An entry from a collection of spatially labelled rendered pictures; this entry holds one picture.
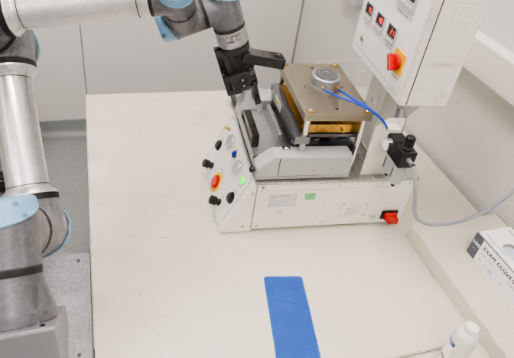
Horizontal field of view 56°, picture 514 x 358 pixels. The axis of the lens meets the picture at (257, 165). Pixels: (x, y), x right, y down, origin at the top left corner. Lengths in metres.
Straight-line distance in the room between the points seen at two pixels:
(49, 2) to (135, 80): 1.85
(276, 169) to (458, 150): 0.75
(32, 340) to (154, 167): 0.75
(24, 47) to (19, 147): 0.22
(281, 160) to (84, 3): 0.56
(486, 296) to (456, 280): 0.08
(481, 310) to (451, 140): 0.66
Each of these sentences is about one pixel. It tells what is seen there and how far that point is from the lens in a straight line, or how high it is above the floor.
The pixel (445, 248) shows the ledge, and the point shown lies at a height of 0.80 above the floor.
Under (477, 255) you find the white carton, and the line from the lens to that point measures 1.42.
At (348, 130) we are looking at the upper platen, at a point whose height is 1.04.
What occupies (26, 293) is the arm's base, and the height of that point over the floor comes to 0.97.
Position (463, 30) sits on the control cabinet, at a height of 1.35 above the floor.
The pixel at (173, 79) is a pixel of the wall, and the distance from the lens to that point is 2.87.
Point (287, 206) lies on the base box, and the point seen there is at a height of 0.84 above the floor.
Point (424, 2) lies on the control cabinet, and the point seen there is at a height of 1.39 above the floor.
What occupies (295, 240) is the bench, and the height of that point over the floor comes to 0.75.
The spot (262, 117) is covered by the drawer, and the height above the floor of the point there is 0.97.
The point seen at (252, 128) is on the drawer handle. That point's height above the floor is 1.01.
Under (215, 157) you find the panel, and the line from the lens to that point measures 1.48.
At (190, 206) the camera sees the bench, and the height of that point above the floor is 0.75.
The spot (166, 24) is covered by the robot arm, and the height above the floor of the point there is 1.28.
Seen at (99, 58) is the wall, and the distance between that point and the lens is 2.78.
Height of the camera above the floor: 1.70
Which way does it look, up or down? 37 degrees down
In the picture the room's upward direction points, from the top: 9 degrees clockwise
